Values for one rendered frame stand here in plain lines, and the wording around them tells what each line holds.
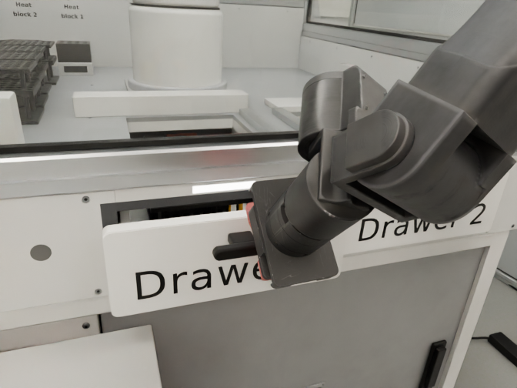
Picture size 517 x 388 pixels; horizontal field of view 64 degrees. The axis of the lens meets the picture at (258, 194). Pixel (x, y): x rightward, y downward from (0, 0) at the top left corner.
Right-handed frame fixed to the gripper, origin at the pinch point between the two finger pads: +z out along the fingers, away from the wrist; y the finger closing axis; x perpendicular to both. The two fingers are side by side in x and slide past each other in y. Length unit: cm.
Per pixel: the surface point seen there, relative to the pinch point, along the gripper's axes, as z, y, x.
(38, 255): 7.0, 5.3, 24.6
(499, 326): 101, -25, -125
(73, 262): 8.1, 4.3, 21.2
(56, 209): 2.9, 9.2, 21.9
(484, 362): 92, -34, -104
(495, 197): 5.4, 3.9, -41.8
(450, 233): 9.5, 0.1, -34.3
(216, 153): -1.1, 12.4, 3.8
